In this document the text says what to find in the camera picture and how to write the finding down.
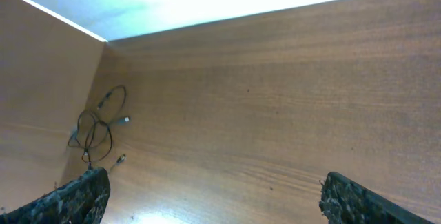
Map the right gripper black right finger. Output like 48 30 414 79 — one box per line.
318 172 429 224

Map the separated black USB cable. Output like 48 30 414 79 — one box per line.
95 85 131 127
67 109 127 173

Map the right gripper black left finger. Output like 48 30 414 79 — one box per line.
1 167 111 224

